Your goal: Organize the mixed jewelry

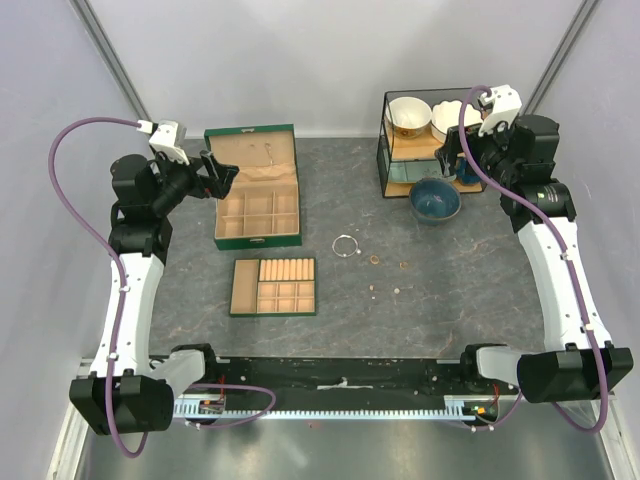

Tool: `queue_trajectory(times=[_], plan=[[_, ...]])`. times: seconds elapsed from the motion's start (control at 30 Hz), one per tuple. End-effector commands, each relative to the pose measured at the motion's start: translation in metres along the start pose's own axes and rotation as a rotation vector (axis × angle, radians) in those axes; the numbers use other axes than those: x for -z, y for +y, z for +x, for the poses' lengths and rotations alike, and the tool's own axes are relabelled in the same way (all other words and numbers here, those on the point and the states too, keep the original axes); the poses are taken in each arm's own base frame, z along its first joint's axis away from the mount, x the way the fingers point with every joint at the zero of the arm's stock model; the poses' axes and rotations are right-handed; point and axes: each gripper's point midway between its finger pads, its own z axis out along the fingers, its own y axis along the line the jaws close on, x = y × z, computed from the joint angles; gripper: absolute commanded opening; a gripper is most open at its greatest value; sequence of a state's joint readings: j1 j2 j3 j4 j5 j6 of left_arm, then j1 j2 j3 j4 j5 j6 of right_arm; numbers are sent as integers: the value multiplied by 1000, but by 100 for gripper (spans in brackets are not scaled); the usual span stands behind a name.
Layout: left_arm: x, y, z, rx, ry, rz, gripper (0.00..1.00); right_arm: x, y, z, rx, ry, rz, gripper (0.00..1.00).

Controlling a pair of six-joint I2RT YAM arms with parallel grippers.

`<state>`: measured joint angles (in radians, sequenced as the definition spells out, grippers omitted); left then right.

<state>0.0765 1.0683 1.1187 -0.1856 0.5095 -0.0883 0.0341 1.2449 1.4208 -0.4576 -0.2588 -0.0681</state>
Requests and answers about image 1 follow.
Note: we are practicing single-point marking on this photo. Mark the white ceramic bowl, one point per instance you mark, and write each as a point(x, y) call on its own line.
point(408, 116)

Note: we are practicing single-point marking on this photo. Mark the blue mug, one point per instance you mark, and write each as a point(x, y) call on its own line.
point(467, 177)

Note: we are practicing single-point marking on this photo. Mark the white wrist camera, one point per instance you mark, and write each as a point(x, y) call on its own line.
point(166, 137)
point(503, 105)

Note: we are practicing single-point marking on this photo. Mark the green open jewelry box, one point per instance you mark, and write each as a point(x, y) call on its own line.
point(262, 209)

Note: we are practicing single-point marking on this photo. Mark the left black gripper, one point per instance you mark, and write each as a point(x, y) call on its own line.
point(206, 186)

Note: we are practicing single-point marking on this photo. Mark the white scalloped dish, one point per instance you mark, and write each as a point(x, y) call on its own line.
point(445, 115)

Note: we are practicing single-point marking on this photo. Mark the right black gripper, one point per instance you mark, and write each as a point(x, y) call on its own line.
point(447, 154)

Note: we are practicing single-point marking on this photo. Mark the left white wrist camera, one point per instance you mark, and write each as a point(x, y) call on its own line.
point(166, 137)

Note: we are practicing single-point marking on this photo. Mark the green jewelry tray insert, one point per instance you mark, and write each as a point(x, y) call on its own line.
point(274, 287)

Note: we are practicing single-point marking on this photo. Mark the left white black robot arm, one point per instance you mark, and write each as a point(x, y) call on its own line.
point(123, 393)

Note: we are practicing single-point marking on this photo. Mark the light blue cable duct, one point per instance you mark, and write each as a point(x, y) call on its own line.
point(196, 409)

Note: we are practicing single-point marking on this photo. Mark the black wire shelf rack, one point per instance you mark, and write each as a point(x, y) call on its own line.
point(402, 162)

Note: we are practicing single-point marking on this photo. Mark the blue ceramic bowl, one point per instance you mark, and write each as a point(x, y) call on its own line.
point(434, 201)

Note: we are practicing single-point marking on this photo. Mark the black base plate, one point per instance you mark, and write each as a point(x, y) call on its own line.
point(252, 383)

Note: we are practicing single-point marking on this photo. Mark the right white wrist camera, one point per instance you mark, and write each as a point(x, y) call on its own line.
point(503, 105)

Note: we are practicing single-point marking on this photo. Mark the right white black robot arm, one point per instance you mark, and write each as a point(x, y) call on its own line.
point(579, 360)

